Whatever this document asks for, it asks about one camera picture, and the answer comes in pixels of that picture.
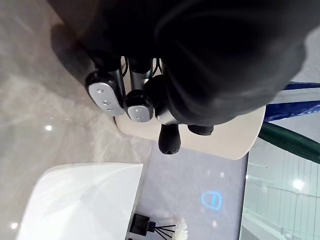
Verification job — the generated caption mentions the mirror with blue light icon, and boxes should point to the mirror with blue light icon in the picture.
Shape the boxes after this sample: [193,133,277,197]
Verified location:
[124,147,250,240]

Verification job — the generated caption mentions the black diffuser reed sticks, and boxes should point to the black diffuser reed sticks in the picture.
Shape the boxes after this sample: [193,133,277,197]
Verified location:
[148,219,177,236]

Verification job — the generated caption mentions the black reed diffuser bottle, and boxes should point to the black reed diffuser bottle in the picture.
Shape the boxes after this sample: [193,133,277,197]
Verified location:
[129,213,151,237]

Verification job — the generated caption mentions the white ceramic sink basin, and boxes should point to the white ceramic sink basin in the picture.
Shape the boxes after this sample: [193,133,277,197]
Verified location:
[16,162,144,240]

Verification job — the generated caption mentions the dark green curved rim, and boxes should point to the dark green curved rim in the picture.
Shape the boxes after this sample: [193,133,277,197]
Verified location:
[258,121,320,165]

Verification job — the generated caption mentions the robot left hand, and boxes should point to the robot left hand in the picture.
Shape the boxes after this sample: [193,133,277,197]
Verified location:
[47,0,320,155]

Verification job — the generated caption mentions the blue and white plastic object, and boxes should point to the blue and white plastic object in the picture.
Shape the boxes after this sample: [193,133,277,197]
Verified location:
[264,81,320,125]

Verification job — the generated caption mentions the white artificial flower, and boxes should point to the white artificial flower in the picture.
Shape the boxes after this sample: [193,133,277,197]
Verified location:
[171,217,189,240]

